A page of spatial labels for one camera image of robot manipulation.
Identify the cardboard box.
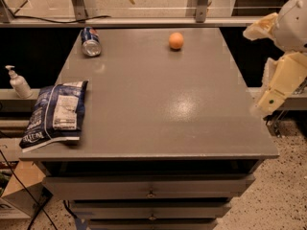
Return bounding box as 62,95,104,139
0,161,45,219

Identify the middle grey drawer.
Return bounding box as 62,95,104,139
71,198,230,220

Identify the white pump sanitizer bottle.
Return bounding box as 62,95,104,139
5,65,33,99

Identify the grey drawer cabinet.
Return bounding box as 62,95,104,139
18,27,280,230

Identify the orange fruit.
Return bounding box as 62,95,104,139
169,33,184,50

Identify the black cable on shelf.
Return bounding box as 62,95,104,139
9,13,111,25

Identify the right metal bracket post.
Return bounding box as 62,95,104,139
195,0,209,23

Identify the metal bracket post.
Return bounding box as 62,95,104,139
195,0,209,23
71,0,87,21

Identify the left metal bracket post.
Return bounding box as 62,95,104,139
71,0,87,21

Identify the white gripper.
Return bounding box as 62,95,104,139
243,0,307,117

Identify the bottom grey drawer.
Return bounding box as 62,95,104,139
88,218,217,230

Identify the black cable on floor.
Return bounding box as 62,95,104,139
0,149,59,230

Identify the pepsi soda can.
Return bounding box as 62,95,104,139
80,27,102,57

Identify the metal shelf rail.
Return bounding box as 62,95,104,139
0,16,260,29

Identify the blue chip bag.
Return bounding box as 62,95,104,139
19,80,88,152

